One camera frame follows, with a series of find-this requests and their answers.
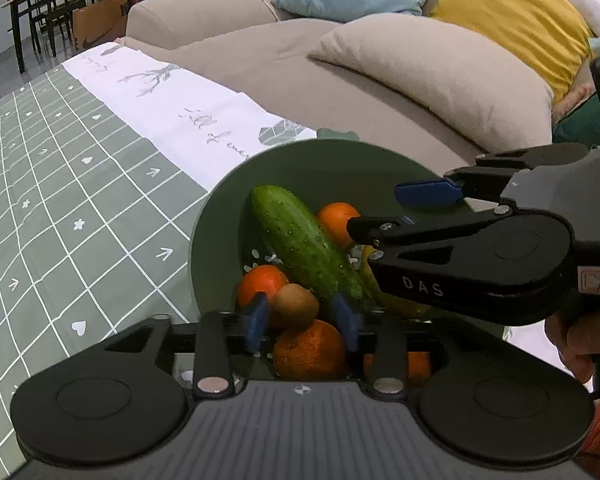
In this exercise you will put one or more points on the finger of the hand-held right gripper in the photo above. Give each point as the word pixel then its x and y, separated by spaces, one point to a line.
pixel 380 232
pixel 427 193

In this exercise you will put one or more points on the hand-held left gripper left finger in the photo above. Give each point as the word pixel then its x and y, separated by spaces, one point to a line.
pixel 256 320

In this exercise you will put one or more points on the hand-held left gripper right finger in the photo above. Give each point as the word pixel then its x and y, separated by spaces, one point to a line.
pixel 345 320

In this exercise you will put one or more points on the orange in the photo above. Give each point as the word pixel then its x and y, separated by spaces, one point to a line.
pixel 260 282
pixel 310 352
pixel 419 367
pixel 332 217

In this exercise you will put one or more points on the small brown round fruit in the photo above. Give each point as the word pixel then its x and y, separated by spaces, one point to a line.
pixel 295 305

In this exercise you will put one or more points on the yellow banana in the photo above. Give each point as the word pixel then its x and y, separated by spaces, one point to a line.
pixel 400 309

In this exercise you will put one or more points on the green cucumber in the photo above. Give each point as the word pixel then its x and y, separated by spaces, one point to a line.
pixel 300 240

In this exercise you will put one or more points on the green colander bowl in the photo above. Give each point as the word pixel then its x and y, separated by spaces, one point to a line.
pixel 280 170

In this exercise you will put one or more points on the person's right hand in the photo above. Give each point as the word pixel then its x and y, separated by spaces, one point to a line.
pixel 575 355

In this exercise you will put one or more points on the beige pillow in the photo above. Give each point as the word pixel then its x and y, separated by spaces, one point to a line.
pixel 430 70

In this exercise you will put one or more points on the dark green cloth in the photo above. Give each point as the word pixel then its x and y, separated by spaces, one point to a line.
pixel 580 127

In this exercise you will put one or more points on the yellow pillow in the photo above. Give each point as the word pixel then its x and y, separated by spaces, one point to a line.
pixel 510 15

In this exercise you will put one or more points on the beige sofa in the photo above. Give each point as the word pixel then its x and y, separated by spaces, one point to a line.
pixel 260 55

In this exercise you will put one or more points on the green checked tablecloth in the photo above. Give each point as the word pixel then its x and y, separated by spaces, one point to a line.
pixel 55 160

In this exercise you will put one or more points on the brown paper bag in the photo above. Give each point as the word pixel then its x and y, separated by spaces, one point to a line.
pixel 97 25

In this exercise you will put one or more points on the dark dining table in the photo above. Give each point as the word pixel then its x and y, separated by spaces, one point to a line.
pixel 30 2

